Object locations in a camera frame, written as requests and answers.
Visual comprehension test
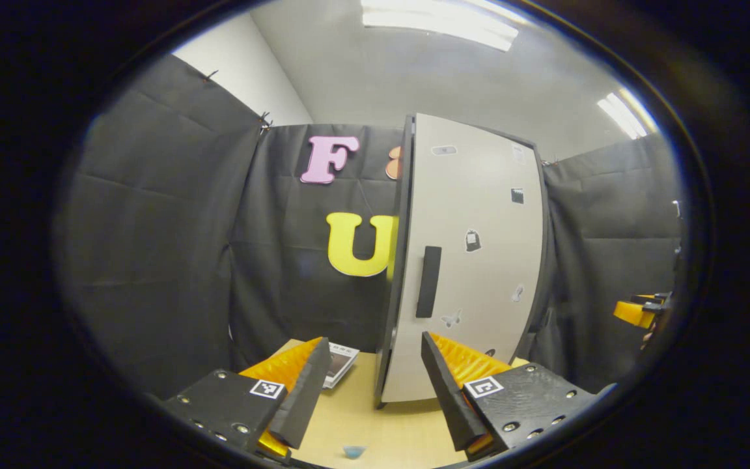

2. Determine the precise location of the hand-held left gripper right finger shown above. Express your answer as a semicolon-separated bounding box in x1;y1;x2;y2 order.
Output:
421;331;600;461

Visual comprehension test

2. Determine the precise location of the ceiling light panel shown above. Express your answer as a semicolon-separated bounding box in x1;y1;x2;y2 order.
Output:
360;0;519;53
596;88;659;139

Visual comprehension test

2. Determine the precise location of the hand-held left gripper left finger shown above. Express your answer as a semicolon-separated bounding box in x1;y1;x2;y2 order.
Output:
163;337;332;457

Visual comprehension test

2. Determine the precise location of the black cabinet door handle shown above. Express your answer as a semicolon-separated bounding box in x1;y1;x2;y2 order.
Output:
415;246;443;319

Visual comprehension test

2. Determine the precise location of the white printed card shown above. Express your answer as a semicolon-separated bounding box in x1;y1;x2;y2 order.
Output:
323;342;361;390

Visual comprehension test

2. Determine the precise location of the grey cabinet door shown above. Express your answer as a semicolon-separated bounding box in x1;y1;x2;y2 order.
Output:
382;113;545;403

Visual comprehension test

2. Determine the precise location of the black backdrop cloth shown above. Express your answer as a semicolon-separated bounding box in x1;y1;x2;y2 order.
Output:
53;52;685;401

